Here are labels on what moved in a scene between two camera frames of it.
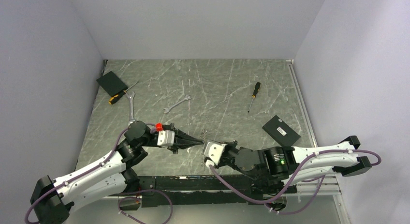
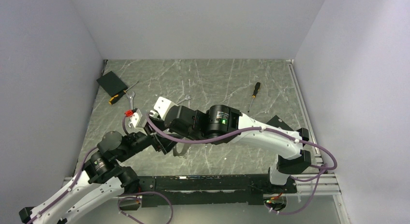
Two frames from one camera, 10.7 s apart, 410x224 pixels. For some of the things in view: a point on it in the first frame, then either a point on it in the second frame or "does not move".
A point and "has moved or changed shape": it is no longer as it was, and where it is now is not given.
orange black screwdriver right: (256, 88) does not move
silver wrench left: (131, 109) does not move
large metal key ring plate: (201, 136) has moved or changed shape
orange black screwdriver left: (113, 98) does not move
